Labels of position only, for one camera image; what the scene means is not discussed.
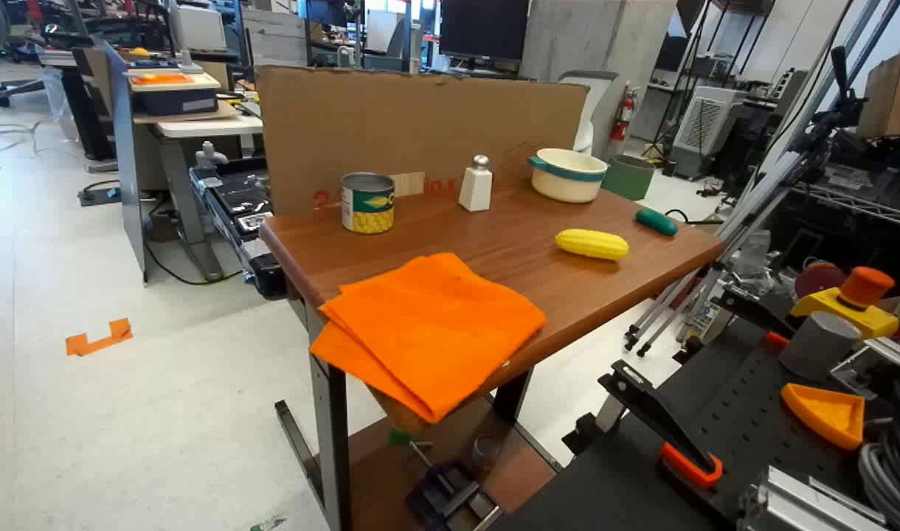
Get white salt cellar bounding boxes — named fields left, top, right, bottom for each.
left=453, top=149, right=494, bottom=214

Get white bowl with green stripe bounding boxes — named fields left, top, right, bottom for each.
left=525, top=143, right=611, bottom=207

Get orange cloth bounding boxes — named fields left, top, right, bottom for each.
left=307, top=251, right=549, bottom=426

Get tin can with yellow label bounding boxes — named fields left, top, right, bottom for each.
left=338, top=170, right=398, bottom=235

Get yellow plastic corn cob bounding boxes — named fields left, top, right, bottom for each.
left=552, top=226, right=630, bottom=266

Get brown cardboard backboard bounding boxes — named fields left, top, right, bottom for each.
left=257, top=65, right=590, bottom=217

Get green bin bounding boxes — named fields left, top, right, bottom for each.
left=602, top=152, right=657, bottom=204

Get red fire extinguisher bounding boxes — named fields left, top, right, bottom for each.
left=608, top=84, right=640, bottom=146

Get black metal vise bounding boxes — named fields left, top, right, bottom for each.
left=404, top=460, right=505, bottom=531

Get black computer monitor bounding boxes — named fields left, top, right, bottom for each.
left=435, top=0, right=531, bottom=61

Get grey office desk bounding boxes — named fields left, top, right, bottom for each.
left=103, top=41, right=266, bottom=286

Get black perforated board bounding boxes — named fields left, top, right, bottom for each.
left=491, top=314, right=900, bottom=531

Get silver tripod legs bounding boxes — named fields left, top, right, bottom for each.
left=623, top=0, right=896, bottom=360

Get black box with orange top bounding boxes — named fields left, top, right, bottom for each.
left=122, top=66, right=223, bottom=118

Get grey cylinder block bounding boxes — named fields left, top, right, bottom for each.
left=776, top=310, right=863, bottom=382

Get yellow emergency stop button box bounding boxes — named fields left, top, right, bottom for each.
left=788, top=261, right=900, bottom=342

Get orange triangular plastic piece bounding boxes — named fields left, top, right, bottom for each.
left=778, top=381, right=866, bottom=454

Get brown cardboard box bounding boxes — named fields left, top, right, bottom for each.
left=856, top=49, right=900, bottom=140

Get black office chair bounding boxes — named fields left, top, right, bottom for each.
left=0, top=0, right=50, bottom=109

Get black table leg frame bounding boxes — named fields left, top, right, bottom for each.
left=271, top=292, right=357, bottom=531

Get black clamp with orange handle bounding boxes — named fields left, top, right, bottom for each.
left=596, top=357, right=727, bottom=494

